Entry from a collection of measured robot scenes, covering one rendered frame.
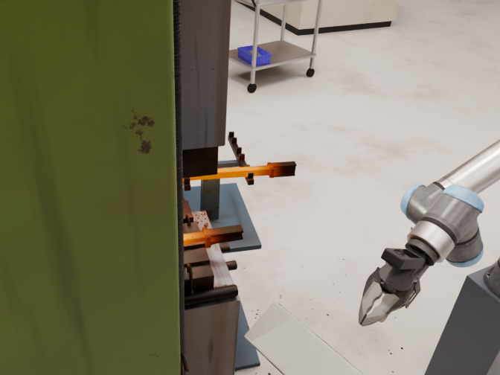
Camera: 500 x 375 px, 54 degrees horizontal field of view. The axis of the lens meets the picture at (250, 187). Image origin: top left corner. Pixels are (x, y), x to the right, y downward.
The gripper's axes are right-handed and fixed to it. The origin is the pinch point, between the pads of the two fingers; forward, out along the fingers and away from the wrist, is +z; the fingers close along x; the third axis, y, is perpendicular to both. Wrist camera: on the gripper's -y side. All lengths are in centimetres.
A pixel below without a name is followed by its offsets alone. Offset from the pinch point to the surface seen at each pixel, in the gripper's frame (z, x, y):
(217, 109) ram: -7, 32, -39
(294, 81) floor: -197, 274, 237
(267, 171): -26, 63, 27
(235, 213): -13, 78, 50
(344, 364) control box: 11.7, -8.8, -21.7
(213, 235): 5.4, 44.2, 3.4
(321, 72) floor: -234, 275, 258
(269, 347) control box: 17.5, 2.1, -21.7
